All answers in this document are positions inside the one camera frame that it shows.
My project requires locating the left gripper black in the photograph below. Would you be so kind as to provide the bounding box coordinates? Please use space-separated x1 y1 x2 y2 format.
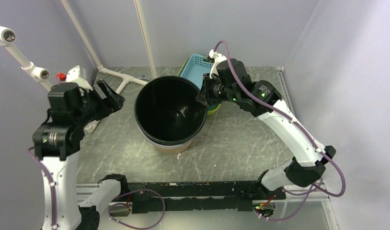
74 78 125 126

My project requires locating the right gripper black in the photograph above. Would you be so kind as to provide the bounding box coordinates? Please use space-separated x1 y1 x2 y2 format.
196 72 239 106

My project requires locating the black plastic bucket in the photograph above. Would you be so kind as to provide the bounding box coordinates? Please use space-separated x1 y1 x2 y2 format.
134 76 207 144

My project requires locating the grey plastic bucket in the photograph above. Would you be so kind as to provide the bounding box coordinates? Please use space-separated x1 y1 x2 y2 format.
139 129 194 149

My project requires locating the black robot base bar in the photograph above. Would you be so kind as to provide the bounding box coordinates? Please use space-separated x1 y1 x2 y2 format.
98 173 286 214

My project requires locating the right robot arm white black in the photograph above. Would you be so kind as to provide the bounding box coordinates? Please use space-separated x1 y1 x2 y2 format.
196 58 336 199

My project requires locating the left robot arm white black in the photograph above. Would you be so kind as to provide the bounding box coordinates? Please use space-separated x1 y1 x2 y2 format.
28 80 130 230

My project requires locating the green plastic basket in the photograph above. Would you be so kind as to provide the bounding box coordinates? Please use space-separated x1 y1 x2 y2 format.
207 103 221 116

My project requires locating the light blue plastic basket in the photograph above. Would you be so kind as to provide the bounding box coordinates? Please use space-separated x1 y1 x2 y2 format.
178 54 213 89

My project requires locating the orange plastic bucket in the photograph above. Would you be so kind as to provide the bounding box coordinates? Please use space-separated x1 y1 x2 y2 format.
152 140 192 154

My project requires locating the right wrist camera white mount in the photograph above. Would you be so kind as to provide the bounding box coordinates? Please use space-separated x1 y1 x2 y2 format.
208 49 227 79

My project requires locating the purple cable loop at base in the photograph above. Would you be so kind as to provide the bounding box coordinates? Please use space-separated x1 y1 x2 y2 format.
107 189 166 230

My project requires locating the aluminium rail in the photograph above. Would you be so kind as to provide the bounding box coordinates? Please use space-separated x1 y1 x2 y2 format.
76 182 331 204

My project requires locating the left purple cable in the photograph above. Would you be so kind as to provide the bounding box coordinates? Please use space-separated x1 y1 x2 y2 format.
26 146 59 230

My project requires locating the white pvc pipe frame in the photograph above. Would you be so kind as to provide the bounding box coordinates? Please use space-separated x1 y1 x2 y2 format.
0 0 158 133

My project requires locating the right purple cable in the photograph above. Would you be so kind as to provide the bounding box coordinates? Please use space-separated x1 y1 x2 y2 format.
213 40 346 198

